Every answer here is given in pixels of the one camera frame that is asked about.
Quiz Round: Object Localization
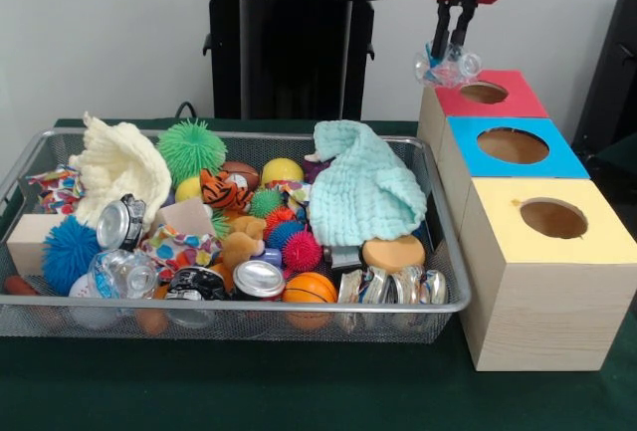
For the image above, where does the crushed clear bottle blue label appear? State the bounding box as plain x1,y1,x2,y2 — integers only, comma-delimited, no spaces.
414,41,483,89

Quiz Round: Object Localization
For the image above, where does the small tiger plush toy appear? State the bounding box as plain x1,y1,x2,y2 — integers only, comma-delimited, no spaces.
198,167,256,213

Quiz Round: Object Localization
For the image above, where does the wooden box with three holes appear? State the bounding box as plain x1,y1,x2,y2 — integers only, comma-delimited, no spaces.
416,69,637,372

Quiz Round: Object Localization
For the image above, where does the black floor stand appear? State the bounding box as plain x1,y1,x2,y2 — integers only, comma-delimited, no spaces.
570,0,637,153

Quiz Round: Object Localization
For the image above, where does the mint green knitted cloth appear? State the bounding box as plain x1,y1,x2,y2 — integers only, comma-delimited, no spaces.
308,119,428,246

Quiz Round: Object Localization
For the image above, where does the dark green table cloth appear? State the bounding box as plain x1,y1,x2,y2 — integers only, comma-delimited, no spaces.
590,134,637,213
0,116,637,431

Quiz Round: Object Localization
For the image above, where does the round orange sponge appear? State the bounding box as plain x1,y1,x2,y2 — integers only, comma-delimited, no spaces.
361,234,427,274

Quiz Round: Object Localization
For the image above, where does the crushed flattened drink can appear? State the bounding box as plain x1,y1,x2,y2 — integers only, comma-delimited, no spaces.
337,265,449,306

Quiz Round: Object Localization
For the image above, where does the green spiky rubber ball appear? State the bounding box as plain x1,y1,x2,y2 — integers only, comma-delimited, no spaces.
156,119,228,183

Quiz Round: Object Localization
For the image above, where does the small orange basketball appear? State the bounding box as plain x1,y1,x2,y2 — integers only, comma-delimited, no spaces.
282,271,338,330

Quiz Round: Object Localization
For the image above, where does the cream knitted cloth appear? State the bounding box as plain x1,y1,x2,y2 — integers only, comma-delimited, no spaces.
68,110,174,228

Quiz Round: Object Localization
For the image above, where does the blue spiky rubber ball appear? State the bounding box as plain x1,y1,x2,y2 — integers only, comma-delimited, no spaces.
41,215,104,284

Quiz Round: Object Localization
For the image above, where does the plain wooden block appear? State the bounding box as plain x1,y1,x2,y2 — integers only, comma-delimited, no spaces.
6,214,66,277

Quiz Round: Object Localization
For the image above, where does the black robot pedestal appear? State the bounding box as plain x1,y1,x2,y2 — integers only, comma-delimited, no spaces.
192,0,400,121

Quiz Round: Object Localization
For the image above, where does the shallow wire mesh bin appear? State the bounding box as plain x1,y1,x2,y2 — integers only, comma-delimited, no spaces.
0,126,473,345

